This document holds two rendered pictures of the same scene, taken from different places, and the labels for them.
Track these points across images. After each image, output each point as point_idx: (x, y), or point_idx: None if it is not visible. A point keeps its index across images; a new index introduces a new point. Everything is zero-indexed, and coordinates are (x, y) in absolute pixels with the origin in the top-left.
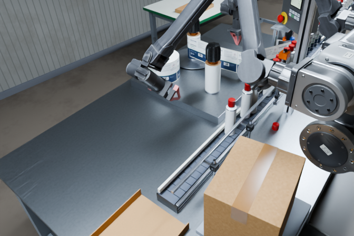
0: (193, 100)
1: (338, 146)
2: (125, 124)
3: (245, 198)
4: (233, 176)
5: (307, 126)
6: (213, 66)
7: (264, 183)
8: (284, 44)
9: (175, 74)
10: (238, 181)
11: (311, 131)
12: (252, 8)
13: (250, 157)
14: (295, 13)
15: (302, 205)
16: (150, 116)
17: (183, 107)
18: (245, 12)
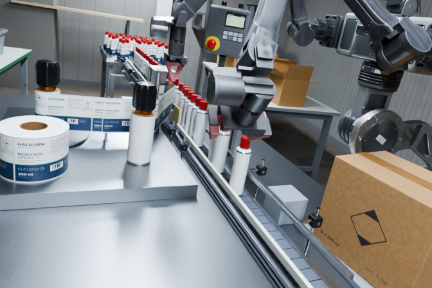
0: (138, 180)
1: (391, 130)
2: (65, 276)
3: None
4: (411, 186)
5: (366, 121)
6: (152, 116)
7: (423, 178)
8: (171, 89)
9: (68, 154)
10: (421, 188)
11: (369, 125)
12: None
13: (378, 167)
14: (235, 35)
15: None
16: (93, 237)
17: (128, 198)
18: None
